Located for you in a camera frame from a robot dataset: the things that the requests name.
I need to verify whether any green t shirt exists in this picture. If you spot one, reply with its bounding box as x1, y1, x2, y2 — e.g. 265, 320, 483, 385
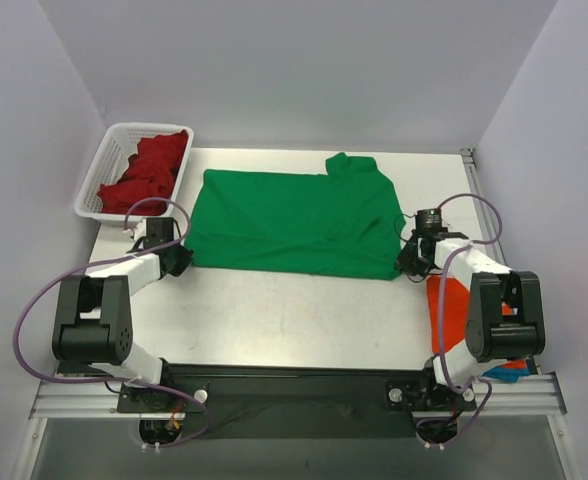
185, 153, 404, 280

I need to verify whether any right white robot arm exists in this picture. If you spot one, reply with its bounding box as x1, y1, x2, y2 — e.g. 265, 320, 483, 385
396, 208, 546, 408

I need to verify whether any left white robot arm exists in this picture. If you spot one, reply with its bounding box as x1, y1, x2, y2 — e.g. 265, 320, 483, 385
52, 218, 193, 412

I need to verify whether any folded orange t shirt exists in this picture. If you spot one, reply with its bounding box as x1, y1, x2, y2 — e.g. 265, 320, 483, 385
426, 277, 518, 354

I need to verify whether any dark red t shirt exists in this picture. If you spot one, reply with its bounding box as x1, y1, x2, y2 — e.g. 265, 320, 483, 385
97, 130, 189, 215

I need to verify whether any white plastic basket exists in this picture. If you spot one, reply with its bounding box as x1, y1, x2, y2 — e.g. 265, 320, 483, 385
74, 122, 194, 225

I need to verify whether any folded blue t shirt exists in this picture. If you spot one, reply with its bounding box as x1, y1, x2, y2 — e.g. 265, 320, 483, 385
483, 360, 530, 383

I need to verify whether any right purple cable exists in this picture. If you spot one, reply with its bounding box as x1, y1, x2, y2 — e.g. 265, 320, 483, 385
423, 193, 504, 446

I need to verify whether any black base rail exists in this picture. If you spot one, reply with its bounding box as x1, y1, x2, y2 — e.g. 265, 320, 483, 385
117, 364, 476, 442

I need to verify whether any aluminium frame rail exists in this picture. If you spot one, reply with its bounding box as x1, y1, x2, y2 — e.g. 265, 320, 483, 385
36, 148, 565, 459

